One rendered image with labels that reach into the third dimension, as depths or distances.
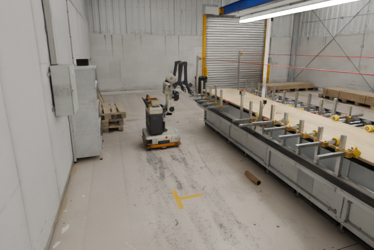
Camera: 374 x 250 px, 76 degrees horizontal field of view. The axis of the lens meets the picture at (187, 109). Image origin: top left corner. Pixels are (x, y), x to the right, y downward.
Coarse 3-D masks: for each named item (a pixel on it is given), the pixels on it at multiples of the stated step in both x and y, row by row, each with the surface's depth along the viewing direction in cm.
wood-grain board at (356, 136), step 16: (224, 96) 493; (240, 96) 493; (256, 96) 493; (256, 112) 368; (304, 112) 368; (304, 128) 295; (336, 128) 295; (352, 128) 295; (352, 144) 245; (368, 144) 245; (368, 160) 209
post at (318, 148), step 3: (318, 126) 238; (321, 126) 236; (318, 129) 238; (321, 129) 236; (318, 132) 238; (321, 132) 236; (318, 135) 238; (321, 135) 238; (318, 138) 239; (321, 138) 238; (318, 147) 240; (315, 150) 244; (318, 150) 241; (315, 153) 244; (318, 153) 242; (315, 156) 244; (315, 159) 245; (315, 162) 245; (318, 162) 245
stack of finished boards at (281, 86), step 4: (260, 84) 1092; (268, 84) 1082; (272, 84) 1083; (276, 84) 1083; (280, 84) 1083; (284, 84) 1083; (288, 84) 1083; (292, 84) 1083; (296, 84) 1083; (300, 84) 1083; (304, 84) 1090; (308, 84) 1097; (312, 84) 1104; (268, 88) 1042; (272, 88) 1034; (276, 88) 1040; (280, 88) 1048; (284, 88) 1055; (288, 88) 1062; (292, 88) 1070; (296, 88) 1077
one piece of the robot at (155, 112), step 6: (150, 108) 433; (156, 108) 436; (162, 108) 440; (150, 114) 435; (156, 114) 439; (162, 114) 443; (150, 120) 437; (156, 120) 440; (162, 120) 444; (150, 126) 440; (156, 126) 443; (162, 126) 447; (150, 132) 443; (156, 132) 446; (162, 132) 449
